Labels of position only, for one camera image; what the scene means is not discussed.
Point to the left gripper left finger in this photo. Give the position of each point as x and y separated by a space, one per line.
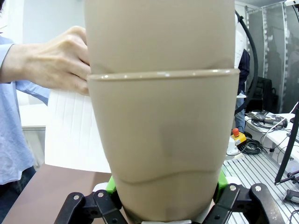
93 207

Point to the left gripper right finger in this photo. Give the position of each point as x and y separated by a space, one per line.
245 207

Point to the white plastic basket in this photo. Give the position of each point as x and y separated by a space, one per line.
70 130

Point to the tan plastic cup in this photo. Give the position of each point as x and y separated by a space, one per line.
163 128
158 35

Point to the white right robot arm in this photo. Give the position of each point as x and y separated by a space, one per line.
240 46

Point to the person's right forearm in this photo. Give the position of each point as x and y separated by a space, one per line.
14 65

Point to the person's right hand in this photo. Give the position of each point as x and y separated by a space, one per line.
58 63

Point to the yellow red emergency stop button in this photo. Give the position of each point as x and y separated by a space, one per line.
239 138

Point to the white desk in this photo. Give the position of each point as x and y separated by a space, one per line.
275 137

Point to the person in light blue shirt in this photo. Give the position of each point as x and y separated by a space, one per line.
11 140

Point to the black chair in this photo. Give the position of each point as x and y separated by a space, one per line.
264 93

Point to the bystander in dark shirt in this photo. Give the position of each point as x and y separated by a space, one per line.
244 70

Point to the aluminium slotted base plate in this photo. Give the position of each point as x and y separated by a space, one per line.
257 177

